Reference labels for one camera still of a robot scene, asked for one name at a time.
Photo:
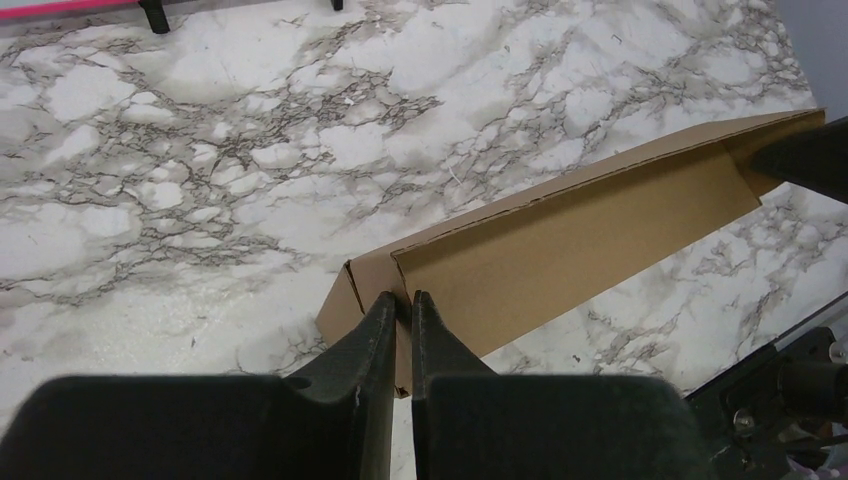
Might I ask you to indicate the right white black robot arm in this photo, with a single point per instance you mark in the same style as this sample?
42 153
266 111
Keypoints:
783 409

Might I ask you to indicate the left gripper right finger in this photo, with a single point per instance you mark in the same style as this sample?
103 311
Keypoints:
470 422

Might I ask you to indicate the brown cardboard box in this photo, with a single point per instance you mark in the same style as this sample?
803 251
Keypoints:
638 263

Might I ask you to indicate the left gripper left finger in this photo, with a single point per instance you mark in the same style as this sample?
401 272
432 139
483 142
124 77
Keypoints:
330 419

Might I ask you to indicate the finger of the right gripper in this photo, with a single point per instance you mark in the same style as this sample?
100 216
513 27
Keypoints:
814 159

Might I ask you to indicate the pink framed whiteboard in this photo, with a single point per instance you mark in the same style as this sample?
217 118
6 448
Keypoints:
13 9

